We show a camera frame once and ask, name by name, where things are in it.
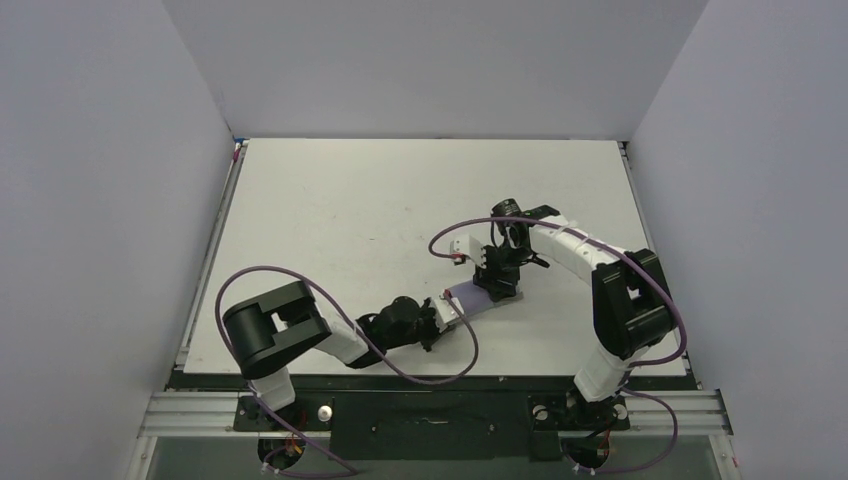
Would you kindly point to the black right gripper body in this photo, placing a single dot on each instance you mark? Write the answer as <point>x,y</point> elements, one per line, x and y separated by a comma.
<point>499,278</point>

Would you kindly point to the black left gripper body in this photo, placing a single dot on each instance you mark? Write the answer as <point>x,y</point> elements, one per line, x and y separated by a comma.
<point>430,321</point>

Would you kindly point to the lilac umbrella case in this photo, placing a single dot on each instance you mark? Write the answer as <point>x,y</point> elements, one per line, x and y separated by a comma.
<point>473,299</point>

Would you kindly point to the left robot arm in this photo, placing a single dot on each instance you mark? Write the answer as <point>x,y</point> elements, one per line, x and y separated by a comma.
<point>269,331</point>

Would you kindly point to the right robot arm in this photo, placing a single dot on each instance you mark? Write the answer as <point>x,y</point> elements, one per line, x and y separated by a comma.
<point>629,296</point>

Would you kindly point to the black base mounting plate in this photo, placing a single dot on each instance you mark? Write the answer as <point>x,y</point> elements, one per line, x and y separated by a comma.
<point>452,425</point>

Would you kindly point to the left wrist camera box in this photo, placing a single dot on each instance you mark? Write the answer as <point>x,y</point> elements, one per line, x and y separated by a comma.
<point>448,311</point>

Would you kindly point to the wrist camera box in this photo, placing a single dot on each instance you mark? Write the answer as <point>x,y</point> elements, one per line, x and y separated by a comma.
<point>448,311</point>
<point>466,248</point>

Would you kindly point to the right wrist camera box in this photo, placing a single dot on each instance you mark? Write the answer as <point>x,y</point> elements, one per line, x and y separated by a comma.
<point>466,248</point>

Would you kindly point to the aluminium rail base frame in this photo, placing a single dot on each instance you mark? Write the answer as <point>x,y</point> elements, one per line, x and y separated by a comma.
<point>664,414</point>

